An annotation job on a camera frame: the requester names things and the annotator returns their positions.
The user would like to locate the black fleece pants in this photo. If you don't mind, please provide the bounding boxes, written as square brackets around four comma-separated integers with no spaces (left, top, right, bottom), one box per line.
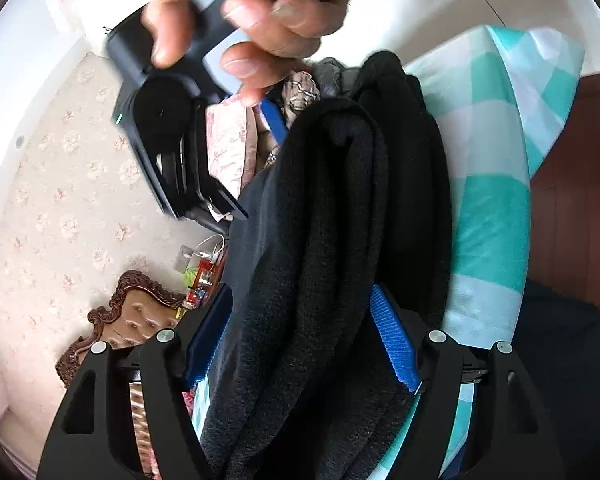
[197,51,456,480]

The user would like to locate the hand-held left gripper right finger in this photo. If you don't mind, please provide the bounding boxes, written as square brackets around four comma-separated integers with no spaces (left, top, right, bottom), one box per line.
[369,284,566,480]

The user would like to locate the teal white checked blanket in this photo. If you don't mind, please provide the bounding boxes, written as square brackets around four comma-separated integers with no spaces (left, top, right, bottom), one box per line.
[380,25,586,480]

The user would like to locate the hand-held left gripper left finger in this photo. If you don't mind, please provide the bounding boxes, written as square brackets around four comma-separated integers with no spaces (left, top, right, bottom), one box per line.
[36,282,233,480]

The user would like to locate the pink satin pillow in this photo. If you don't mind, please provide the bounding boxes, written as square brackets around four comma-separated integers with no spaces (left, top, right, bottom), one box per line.
[205,102,261,196]

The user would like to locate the white charging cable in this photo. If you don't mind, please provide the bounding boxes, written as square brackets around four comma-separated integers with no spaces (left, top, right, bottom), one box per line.
[195,234,227,263]

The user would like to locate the brown carved tufted headboard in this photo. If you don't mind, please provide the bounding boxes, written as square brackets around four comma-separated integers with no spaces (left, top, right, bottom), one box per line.
[55,270,188,388]

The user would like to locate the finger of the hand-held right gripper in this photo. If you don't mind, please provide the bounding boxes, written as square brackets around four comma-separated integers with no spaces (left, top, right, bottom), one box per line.
[257,99,291,148]

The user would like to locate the beige patterned cloth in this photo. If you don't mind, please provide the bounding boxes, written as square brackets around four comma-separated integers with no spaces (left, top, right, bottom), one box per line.
[280,70,323,128]

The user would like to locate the person's right hand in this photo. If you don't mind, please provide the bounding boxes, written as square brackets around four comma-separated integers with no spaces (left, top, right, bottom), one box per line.
[142,0,359,108]

